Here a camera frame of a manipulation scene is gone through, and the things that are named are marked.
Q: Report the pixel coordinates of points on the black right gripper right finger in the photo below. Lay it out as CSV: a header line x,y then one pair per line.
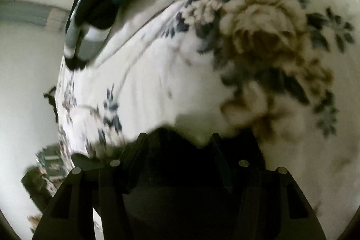
x,y
257,203

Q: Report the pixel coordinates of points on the white floral bed sheet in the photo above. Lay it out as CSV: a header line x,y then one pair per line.
x,y
289,69

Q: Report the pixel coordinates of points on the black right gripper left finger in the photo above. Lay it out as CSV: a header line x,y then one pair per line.
x,y
69,214

